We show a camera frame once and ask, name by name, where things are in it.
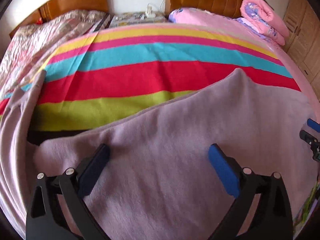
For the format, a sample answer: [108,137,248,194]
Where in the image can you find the nightstand with patterned cover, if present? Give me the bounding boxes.
[109,12,168,28]

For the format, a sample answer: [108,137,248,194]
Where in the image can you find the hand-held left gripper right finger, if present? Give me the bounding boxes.
[208,144,293,240]

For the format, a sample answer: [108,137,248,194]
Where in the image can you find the light wooden wardrobe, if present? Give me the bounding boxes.
[282,0,320,87]

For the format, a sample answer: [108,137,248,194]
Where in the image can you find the white power strip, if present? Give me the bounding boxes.
[145,4,156,18]

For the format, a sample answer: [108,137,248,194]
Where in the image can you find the rainbow striped blanket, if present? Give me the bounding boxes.
[0,24,302,133]

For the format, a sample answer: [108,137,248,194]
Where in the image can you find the low wooden headboard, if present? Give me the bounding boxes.
[10,0,109,38]

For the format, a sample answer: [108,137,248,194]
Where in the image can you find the lilac sweater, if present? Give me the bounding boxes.
[0,68,319,240]

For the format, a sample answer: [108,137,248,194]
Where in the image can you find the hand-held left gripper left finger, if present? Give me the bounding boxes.
[26,144,110,240]

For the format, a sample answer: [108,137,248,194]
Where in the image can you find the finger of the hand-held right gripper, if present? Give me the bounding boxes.
[299,129,320,161]
[307,119,320,132]

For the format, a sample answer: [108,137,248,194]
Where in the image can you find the floral patterned quilt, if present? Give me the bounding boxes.
[0,10,111,100]

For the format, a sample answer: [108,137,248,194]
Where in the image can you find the rolled pink floral quilt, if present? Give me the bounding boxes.
[236,0,290,46]

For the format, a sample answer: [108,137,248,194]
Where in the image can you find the pink and purple pillow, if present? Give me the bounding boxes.
[168,8,225,25]

